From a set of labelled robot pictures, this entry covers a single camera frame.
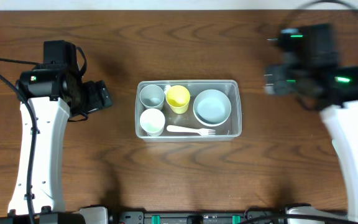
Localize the grey plastic cup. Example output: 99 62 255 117
140 85 165 110

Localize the white plastic cup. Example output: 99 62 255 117
139 108 165 136

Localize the clear plastic container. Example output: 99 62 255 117
135 80 242 142

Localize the grey bowl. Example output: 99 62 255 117
193 89 232 116

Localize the white bowl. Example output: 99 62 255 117
195 113 229 127

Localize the yellow plastic cup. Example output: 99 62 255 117
164 85 191 114

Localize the pink plastic fork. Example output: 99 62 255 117
167 125 216 136

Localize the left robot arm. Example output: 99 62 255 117
0 69 112 223

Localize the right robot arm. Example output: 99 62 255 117
264 65 358 222

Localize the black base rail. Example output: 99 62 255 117
79 203 287 224

